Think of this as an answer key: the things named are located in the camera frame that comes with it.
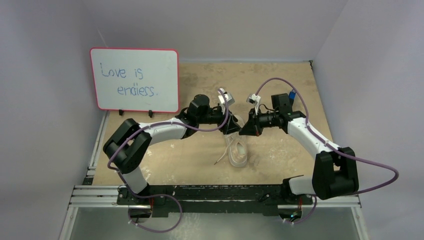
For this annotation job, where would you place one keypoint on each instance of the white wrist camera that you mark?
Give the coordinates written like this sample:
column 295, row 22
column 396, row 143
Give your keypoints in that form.
column 225, row 99
column 253, row 99

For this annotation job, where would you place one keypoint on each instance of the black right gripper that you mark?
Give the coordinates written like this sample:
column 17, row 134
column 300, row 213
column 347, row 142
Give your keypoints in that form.
column 254, row 122

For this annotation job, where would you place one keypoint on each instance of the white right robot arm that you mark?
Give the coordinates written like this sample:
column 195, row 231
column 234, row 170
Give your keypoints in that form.
column 334, row 172

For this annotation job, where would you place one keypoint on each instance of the blue connector plug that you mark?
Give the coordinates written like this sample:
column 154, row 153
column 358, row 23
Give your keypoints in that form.
column 292, row 95

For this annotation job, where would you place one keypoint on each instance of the white shoelace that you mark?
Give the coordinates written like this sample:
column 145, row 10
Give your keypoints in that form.
column 228, row 149

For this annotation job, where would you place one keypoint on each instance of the red framed whiteboard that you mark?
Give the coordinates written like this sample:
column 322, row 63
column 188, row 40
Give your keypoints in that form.
column 136, row 79

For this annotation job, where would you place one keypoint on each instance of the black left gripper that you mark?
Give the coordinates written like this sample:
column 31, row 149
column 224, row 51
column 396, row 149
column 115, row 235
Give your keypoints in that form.
column 230, row 125

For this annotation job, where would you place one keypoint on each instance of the silver aluminium frame rails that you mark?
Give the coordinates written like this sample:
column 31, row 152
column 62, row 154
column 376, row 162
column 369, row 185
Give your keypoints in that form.
column 94, row 213

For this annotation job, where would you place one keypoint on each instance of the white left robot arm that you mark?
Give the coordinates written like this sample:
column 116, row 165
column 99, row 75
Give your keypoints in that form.
column 127, row 146

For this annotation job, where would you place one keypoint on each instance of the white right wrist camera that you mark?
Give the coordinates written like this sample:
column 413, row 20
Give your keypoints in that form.
column 253, row 99

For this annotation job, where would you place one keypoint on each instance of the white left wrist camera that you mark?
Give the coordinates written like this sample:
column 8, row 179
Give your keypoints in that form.
column 225, row 99

